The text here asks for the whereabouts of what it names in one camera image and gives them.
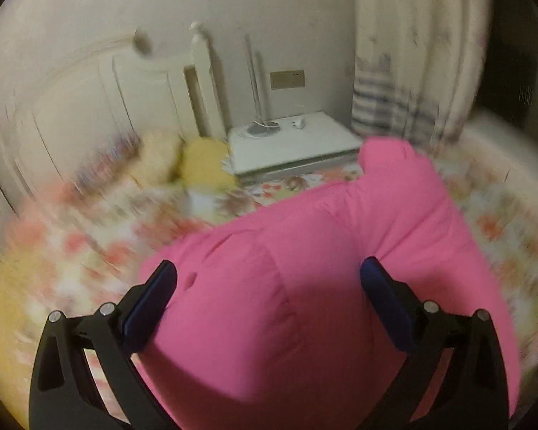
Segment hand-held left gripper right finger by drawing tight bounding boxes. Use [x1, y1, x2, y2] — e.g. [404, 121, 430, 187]
[360, 256, 510, 430]

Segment floral bed sheet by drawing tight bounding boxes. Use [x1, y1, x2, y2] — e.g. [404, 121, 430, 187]
[0, 143, 538, 430]

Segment yellow pillow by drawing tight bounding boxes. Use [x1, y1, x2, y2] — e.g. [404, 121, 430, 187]
[179, 138, 239, 190]

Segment multicolour patterned pillow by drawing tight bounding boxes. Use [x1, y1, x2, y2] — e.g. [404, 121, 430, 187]
[72, 137, 141, 185]

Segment cream wooden headboard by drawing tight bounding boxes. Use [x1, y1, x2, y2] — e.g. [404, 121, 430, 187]
[0, 21, 228, 252]

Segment pale striped curtain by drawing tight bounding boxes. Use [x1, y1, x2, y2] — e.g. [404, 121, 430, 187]
[351, 0, 491, 145]

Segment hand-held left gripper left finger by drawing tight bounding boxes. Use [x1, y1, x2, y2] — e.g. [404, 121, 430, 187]
[29, 260, 180, 430]

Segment pink jacket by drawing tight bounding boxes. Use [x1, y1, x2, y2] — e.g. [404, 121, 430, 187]
[137, 137, 523, 430]

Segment beige wall socket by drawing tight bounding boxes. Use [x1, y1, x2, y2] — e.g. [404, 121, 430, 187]
[269, 70, 306, 91]

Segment cream pillow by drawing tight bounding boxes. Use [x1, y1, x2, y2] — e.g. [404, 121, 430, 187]
[134, 130, 184, 185]

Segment white table lamp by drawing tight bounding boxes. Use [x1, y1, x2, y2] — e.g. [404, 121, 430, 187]
[243, 33, 282, 138]

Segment white nightstand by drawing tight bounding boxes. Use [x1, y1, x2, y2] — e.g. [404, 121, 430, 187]
[227, 111, 363, 176]

